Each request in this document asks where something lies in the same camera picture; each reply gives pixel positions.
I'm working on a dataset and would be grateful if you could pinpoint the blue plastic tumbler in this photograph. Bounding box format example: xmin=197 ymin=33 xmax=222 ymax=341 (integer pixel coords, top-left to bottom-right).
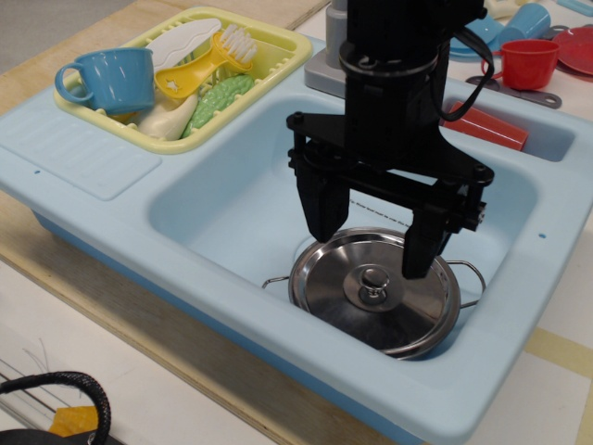
xmin=498 ymin=3 xmax=551 ymax=45

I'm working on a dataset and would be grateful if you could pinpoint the light blue toy sink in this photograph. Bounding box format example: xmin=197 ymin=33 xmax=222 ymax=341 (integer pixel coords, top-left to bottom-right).
xmin=1 ymin=70 xmax=592 ymax=444

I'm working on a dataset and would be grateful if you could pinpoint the stainless steel pot lid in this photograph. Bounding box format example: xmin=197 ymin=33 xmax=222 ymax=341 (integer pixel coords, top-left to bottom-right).
xmin=287 ymin=226 xmax=462 ymax=359

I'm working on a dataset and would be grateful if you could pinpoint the red plastic mug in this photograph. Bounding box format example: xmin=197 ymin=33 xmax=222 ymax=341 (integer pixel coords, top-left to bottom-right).
xmin=481 ymin=39 xmax=560 ymax=90

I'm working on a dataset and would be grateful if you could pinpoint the yellow object at bottom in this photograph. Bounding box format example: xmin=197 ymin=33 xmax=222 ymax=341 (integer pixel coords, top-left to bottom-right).
xmin=48 ymin=406 xmax=98 ymax=438

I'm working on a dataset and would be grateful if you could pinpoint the yellow dish brush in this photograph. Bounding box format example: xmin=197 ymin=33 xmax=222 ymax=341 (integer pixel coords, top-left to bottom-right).
xmin=154 ymin=24 xmax=258 ymax=99

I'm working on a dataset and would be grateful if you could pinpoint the cream plastic utensil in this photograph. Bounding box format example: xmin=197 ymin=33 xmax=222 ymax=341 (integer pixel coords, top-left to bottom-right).
xmin=136 ymin=93 xmax=198 ymax=141

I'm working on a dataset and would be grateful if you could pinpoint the yellow dish drainer basket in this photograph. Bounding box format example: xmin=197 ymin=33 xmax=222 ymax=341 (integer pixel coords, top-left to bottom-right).
xmin=54 ymin=7 xmax=312 ymax=155

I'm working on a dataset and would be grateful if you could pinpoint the grey toy faucet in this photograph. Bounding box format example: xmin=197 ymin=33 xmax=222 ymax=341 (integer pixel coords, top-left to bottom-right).
xmin=304 ymin=0 xmax=347 ymax=98

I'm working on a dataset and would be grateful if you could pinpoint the grey plastic utensil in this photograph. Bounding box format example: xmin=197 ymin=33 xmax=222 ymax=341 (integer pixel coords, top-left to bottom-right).
xmin=482 ymin=79 xmax=562 ymax=109

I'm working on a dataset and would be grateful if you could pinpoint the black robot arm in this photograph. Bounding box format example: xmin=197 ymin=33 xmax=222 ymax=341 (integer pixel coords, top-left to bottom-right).
xmin=286 ymin=1 xmax=494 ymax=279

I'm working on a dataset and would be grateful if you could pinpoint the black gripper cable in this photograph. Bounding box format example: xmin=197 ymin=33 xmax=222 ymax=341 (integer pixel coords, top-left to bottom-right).
xmin=439 ymin=22 xmax=495 ymax=120

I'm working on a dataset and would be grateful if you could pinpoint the green plastic vegetable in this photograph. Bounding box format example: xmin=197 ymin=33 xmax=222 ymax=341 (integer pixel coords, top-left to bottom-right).
xmin=182 ymin=74 xmax=255 ymax=138

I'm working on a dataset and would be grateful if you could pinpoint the red plastic plate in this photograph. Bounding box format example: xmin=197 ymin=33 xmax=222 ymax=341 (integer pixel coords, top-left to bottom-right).
xmin=552 ymin=27 xmax=593 ymax=75

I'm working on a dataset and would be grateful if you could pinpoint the black braided cable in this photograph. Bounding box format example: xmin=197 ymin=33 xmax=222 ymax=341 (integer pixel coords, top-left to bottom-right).
xmin=0 ymin=370 xmax=113 ymax=445

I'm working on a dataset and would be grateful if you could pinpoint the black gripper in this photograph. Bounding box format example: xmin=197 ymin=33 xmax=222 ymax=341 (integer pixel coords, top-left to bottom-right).
xmin=286 ymin=42 xmax=494 ymax=279

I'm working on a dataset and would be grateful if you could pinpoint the red plastic cup in sink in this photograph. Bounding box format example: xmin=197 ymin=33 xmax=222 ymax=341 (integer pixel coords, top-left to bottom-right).
xmin=442 ymin=108 xmax=529 ymax=151

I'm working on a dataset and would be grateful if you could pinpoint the blue plastic cup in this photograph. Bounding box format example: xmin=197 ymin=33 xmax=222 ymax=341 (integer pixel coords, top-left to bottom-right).
xmin=55 ymin=47 xmax=155 ymax=115

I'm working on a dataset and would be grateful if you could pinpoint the blue plastic plate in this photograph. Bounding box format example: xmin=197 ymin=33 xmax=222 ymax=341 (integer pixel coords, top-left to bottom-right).
xmin=449 ymin=15 xmax=504 ymax=59

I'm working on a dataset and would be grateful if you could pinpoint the white plastic knife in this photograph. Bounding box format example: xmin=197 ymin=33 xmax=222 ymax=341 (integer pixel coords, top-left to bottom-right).
xmin=146 ymin=19 xmax=221 ymax=72

